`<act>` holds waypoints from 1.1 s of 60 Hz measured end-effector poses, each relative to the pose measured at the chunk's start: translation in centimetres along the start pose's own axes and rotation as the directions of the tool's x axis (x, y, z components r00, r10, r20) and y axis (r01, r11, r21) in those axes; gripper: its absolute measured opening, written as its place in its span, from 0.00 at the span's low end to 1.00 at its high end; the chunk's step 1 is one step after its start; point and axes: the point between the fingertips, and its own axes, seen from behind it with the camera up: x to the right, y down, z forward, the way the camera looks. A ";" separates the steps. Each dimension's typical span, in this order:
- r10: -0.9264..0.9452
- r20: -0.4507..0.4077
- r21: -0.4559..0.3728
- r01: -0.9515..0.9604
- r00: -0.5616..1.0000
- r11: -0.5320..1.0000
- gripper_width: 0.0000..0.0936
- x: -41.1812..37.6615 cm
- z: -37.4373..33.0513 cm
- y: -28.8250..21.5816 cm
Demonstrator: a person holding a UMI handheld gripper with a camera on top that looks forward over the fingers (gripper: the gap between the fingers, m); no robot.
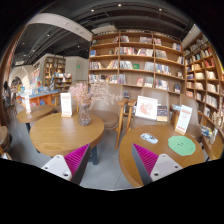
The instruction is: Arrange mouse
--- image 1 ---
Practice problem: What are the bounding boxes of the round wooden table left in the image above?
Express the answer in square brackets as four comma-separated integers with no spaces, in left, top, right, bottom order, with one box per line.
[30,113,104,165]

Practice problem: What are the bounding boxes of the glass vase with dried flowers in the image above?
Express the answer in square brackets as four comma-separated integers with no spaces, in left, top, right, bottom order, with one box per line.
[69,82,122,126]

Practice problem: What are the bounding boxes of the wooden bookshelf right wall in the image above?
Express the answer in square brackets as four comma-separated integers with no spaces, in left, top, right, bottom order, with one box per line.
[184,33,224,128]

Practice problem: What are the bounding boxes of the white sign stand right table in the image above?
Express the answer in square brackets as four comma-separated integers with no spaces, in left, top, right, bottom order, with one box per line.
[175,105,192,135]

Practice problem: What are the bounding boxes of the wooden chair with beige cushion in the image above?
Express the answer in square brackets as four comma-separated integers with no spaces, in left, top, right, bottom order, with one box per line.
[90,98,128,148]

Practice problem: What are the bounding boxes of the wooden bookshelf far background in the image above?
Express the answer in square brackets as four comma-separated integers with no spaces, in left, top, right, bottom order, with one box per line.
[33,55,72,92]

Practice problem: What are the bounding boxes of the small round wooden table far-left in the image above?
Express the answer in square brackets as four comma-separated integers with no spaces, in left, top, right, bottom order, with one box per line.
[17,105,54,131]

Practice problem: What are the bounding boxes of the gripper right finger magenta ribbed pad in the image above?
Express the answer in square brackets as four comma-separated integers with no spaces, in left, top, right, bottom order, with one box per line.
[132,144,182,185]

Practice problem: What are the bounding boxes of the round wooden table far-right edge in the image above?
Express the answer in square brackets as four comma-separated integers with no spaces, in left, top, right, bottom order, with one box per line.
[202,135,224,160]

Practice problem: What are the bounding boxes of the wooden armchair right of centre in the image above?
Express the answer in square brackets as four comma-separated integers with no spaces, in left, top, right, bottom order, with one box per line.
[125,87,181,134]

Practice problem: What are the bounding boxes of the white sign stand table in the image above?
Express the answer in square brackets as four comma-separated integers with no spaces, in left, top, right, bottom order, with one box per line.
[175,105,192,135]
[60,93,72,117]

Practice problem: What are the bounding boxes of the green octagonal mouse pad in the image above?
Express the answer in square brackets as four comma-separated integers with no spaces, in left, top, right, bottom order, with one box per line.
[168,136,196,156]

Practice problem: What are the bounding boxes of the framed white picture red print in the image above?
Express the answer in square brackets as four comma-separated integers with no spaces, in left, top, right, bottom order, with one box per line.
[135,96,158,120]

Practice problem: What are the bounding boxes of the large wooden bookshelf centre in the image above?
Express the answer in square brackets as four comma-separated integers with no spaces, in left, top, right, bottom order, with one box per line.
[88,30,185,97]

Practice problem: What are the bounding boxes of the book standing on bench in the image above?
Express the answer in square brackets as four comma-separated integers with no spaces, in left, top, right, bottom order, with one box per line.
[157,106,168,122]

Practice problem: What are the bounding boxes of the round wooden table right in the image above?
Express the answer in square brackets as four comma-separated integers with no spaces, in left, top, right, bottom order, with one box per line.
[119,125,204,187]

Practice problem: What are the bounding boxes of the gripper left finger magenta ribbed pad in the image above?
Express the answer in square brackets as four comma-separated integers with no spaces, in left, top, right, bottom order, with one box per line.
[42,144,90,185]

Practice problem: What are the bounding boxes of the white sign stand left table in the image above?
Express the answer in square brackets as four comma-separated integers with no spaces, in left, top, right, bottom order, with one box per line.
[60,93,72,117]

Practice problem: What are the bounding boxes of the wooden display counter blue top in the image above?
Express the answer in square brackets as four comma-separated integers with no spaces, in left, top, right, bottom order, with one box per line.
[16,90,59,107]

